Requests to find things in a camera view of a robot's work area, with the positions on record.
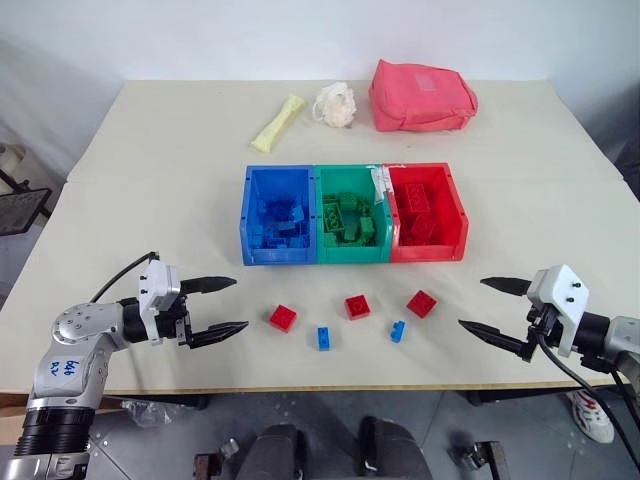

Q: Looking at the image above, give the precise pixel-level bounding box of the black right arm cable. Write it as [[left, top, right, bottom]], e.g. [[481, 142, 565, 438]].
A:
[[537, 339, 640, 480]]

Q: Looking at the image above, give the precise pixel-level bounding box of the green plastic bin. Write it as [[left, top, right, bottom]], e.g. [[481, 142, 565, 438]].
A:
[[312, 163, 394, 265]]

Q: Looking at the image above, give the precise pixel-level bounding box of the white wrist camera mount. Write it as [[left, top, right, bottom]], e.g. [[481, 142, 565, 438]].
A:
[[528, 264, 591, 358], [137, 259, 182, 346]]

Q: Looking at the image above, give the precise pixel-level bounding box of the rolled yellow cloth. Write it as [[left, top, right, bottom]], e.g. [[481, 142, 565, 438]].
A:
[[249, 94, 307, 154]]

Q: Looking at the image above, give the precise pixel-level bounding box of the red plastic bin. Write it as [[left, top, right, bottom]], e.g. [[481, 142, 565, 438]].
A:
[[384, 161, 470, 264]]

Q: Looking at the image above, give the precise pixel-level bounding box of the dark rounded robot part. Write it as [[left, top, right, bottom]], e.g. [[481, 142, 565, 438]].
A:
[[238, 423, 315, 480], [356, 415, 432, 480]]

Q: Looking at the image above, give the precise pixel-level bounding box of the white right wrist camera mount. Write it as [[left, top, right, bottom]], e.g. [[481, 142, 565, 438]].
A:
[[528, 264, 591, 358]]

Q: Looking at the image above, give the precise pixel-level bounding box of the long green toy brick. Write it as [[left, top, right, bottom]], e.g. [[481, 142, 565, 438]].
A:
[[321, 201, 347, 234]]

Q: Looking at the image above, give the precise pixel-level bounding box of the white mesh bath sponge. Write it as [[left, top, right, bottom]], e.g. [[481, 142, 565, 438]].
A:
[[312, 81, 359, 129]]

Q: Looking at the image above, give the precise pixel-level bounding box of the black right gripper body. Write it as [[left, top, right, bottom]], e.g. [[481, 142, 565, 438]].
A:
[[525, 304, 562, 351]]

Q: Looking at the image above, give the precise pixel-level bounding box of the large red toy brick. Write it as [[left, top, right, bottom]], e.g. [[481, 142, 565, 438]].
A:
[[403, 183, 442, 217]]

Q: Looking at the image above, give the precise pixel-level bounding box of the white red sneaker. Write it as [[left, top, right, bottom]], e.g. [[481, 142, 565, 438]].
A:
[[566, 389, 616, 444]]

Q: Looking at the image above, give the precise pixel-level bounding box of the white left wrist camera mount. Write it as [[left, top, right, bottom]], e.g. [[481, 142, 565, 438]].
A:
[[137, 259, 182, 346]]

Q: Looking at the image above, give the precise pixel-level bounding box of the red square toy brick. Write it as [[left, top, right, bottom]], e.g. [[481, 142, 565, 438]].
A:
[[343, 294, 374, 322], [405, 289, 440, 320], [268, 303, 299, 333]]

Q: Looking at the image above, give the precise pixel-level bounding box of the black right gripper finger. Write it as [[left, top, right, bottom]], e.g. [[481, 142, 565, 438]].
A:
[[457, 319, 533, 363], [479, 276, 532, 297]]

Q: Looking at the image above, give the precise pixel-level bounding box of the black metal stand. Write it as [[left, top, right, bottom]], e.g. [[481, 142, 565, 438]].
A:
[[0, 144, 54, 237]]

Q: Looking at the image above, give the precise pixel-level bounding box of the red fabric pouch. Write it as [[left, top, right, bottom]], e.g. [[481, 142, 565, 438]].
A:
[[368, 58, 480, 134]]

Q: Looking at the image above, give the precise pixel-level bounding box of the white paper label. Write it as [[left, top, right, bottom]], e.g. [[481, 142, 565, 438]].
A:
[[369, 167, 393, 204]]

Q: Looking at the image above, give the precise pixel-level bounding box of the clear plastic bag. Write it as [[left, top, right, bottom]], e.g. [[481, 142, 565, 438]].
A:
[[121, 398, 175, 430]]

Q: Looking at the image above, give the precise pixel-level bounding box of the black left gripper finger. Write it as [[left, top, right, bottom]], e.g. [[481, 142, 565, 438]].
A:
[[180, 275, 239, 297], [189, 320, 250, 350]]

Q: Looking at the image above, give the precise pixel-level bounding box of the blue plastic bin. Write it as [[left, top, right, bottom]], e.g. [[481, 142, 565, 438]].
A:
[[239, 164, 319, 267]]

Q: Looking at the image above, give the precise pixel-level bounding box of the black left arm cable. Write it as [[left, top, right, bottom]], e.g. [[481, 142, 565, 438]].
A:
[[89, 251, 159, 304]]

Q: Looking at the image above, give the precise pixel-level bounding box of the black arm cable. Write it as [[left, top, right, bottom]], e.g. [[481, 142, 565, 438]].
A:
[[89, 251, 159, 304], [537, 339, 640, 480]]

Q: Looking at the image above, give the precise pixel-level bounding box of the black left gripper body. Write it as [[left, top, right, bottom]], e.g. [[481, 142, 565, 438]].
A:
[[158, 294, 194, 349]]

